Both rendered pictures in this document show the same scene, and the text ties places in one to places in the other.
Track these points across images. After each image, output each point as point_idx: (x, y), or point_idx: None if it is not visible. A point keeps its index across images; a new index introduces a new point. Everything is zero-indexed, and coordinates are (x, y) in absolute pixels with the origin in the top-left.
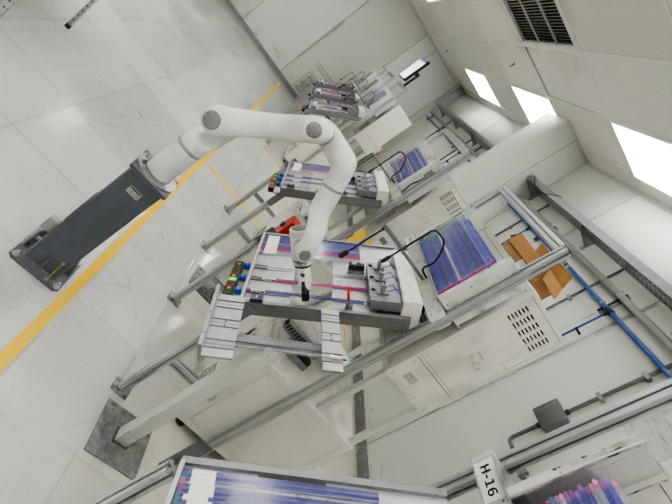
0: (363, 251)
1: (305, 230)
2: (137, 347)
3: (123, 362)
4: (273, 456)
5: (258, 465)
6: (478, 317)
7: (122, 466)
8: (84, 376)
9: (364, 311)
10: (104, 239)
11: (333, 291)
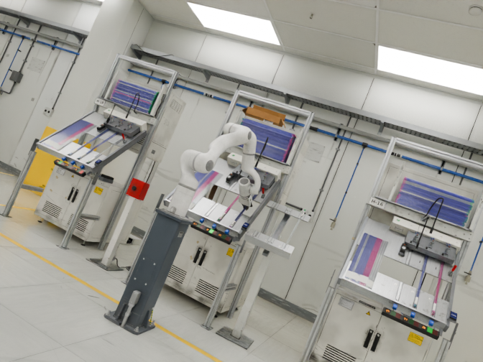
0: None
1: (256, 179)
2: (175, 312)
3: (189, 320)
4: (246, 285)
5: (347, 258)
6: None
7: (249, 341)
8: (206, 336)
9: (267, 192)
10: (168, 273)
11: None
